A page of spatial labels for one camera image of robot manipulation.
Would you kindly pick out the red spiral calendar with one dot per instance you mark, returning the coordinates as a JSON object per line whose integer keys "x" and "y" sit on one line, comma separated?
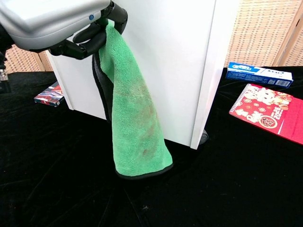
{"x": 260, "y": 111}

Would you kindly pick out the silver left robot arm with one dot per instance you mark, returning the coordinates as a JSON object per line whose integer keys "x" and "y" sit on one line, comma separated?
{"x": 4, "y": 80}

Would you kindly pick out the black velvet tablecloth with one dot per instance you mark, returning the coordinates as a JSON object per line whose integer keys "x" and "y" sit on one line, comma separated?
{"x": 236, "y": 177}

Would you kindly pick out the white cabinet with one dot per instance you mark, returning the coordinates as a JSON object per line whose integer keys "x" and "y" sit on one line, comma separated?
{"x": 177, "y": 71}

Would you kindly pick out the blue white toothpaste box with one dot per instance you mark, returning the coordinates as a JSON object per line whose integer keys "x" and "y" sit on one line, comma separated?
{"x": 255, "y": 75}

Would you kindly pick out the woven rattan wooden screen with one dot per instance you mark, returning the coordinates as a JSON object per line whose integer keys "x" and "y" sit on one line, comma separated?
{"x": 296, "y": 52}
{"x": 258, "y": 35}
{"x": 23, "y": 61}

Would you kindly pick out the small colourful card box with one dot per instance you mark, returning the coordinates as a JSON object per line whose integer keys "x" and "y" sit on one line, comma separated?
{"x": 48, "y": 97}

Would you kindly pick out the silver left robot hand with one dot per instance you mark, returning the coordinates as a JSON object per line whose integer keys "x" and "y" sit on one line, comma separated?
{"x": 47, "y": 21}

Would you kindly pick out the green microfiber towel black trim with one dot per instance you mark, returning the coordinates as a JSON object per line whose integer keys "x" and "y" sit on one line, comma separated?
{"x": 135, "y": 118}

